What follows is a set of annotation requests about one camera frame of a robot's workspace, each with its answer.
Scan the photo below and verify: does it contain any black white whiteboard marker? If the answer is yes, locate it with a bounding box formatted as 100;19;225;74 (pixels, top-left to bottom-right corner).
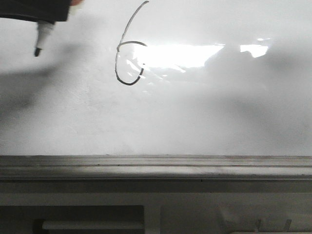
33;4;82;58

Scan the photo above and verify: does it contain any grey cabinet below whiteboard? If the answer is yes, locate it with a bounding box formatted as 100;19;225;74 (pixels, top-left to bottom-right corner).
0;180;312;234

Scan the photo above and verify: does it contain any aluminium whiteboard tray rail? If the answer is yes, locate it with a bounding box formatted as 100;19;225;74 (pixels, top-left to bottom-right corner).
0;155;312;180

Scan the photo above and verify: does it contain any white whiteboard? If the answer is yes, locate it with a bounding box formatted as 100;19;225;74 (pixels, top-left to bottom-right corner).
0;0;312;156

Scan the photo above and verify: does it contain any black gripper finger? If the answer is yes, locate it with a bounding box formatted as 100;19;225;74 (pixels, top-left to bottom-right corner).
0;0;71;23

